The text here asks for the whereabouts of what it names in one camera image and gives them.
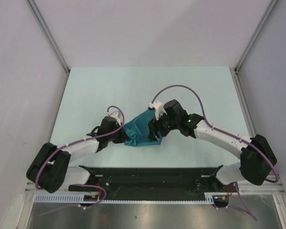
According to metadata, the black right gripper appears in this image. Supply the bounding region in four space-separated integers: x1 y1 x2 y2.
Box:
147 110 179 142

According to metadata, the teal satin napkin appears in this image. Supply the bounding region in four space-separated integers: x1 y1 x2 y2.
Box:
124 110 162 147

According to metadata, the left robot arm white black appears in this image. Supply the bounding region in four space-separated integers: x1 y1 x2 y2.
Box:
26 114 128 193

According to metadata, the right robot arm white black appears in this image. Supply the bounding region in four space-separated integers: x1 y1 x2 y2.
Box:
148 100 277 191

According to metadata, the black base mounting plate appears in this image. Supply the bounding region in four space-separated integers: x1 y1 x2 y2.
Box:
68 166 236 207

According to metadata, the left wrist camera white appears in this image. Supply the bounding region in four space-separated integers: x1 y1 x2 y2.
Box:
106 111 122 126

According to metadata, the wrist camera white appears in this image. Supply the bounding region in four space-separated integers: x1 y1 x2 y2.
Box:
148 101 166 120
106 111 122 126

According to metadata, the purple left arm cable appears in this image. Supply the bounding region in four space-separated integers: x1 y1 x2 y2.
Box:
35 105 125 215

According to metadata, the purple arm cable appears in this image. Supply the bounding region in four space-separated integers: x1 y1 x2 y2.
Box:
151 84 280 221
35 105 125 215

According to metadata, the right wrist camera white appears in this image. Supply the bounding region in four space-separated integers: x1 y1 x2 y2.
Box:
148 101 166 120

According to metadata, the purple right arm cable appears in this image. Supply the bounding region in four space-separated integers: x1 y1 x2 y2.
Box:
151 84 280 221

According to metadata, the right aluminium side rail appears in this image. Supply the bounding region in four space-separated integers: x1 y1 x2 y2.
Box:
230 68 257 136

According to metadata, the white slotted cable duct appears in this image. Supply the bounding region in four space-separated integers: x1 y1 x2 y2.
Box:
34 194 214 205

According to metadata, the left aluminium corner post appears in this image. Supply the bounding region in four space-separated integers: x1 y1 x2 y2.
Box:
25 0 71 75

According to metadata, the aluminium corner post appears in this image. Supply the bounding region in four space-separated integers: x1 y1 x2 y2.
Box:
233 0 280 73
25 0 71 75

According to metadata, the right aluminium corner post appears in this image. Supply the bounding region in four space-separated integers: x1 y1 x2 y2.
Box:
233 0 280 73

